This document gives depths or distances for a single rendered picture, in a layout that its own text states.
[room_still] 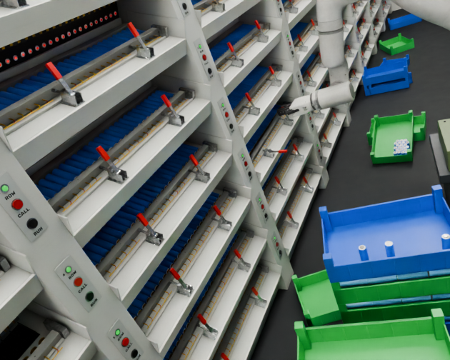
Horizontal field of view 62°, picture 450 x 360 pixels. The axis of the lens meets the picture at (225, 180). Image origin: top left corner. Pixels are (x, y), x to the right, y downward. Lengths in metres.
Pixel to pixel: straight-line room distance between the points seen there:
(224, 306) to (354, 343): 0.47
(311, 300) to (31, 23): 1.29
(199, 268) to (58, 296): 0.47
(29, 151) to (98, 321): 0.36
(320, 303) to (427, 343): 0.67
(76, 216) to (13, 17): 0.38
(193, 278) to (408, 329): 0.56
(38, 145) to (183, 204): 0.45
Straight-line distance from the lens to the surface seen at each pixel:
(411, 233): 1.05
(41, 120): 0.80
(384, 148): 2.29
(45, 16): 0.84
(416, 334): 0.96
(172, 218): 1.02
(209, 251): 1.17
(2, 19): 0.78
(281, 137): 1.66
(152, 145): 0.98
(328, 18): 1.51
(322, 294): 1.58
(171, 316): 1.05
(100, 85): 0.90
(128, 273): 0.93
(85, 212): 0.83
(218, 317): 1.25
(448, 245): 0.95
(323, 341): 0.97
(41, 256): 0.76
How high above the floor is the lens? 1.19
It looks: 28 degrees down
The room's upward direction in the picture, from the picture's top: 23 degrees counter-clockwise
